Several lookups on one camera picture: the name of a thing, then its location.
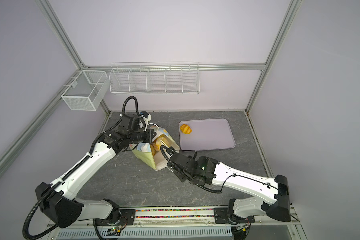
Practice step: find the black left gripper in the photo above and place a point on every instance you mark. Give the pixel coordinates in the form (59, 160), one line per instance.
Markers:
(150, 136)

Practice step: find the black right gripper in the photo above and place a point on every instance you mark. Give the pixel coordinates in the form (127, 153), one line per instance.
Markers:
(182, 178)

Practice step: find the floral paper gift bag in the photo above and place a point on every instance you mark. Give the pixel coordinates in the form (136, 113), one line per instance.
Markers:
(150, 154)

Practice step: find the yellow fake bread roll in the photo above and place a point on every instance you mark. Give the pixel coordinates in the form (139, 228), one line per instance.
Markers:
(185, 129)

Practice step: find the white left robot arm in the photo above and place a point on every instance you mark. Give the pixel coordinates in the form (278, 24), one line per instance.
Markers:
(58, 200)

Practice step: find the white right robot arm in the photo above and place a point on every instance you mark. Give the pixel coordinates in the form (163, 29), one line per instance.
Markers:
(269, 196)

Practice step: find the lavender plastic tray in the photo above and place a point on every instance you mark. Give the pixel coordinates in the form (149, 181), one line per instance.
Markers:
(210, 134)

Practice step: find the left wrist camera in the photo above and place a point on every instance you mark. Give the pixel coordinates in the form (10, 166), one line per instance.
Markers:
(145, 119)

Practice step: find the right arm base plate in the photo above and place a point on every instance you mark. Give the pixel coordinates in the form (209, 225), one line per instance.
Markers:
(223, 216)

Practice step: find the long white wire basket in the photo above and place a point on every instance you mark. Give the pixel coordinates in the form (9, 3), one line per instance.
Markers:
(155, 78)

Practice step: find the white mesh wall box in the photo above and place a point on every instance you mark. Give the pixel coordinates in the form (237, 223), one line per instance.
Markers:
(86, 91)

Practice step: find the aluminium mounting rail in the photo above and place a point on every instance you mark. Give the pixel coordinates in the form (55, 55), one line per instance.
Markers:
(182, 223)

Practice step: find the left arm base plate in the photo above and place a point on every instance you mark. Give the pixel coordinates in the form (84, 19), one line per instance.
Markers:
(124, 217)

